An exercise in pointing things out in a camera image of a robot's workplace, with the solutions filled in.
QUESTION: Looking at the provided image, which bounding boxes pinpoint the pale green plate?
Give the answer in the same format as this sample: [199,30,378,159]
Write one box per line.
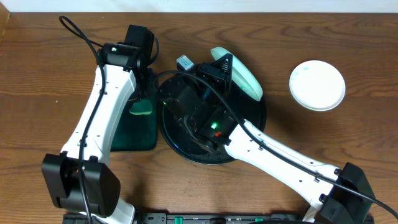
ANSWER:
[210,47,263,101]

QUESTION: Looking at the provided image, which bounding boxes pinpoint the green scrubbing sponge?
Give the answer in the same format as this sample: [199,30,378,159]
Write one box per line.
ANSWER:
[129,99,153,116]

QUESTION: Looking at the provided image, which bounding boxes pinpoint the white plate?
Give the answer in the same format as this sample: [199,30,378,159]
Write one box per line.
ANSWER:
[289,60,346,111]

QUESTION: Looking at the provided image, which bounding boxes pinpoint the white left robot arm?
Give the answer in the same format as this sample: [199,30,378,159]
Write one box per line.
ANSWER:
[42,25,157,223]

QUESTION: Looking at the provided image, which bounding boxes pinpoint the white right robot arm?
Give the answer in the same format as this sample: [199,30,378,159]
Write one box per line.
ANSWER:
[159,47,375,223]

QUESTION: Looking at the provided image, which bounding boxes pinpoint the round black serving tray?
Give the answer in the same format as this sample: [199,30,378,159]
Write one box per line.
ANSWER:
[158,64,267,165]

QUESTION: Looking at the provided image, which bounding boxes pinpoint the dark green rectangular water tray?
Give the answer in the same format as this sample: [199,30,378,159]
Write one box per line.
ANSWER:
[110,70,159,152]

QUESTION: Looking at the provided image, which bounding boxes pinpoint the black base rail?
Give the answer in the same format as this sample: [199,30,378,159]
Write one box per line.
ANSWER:
[62,212,376,224]

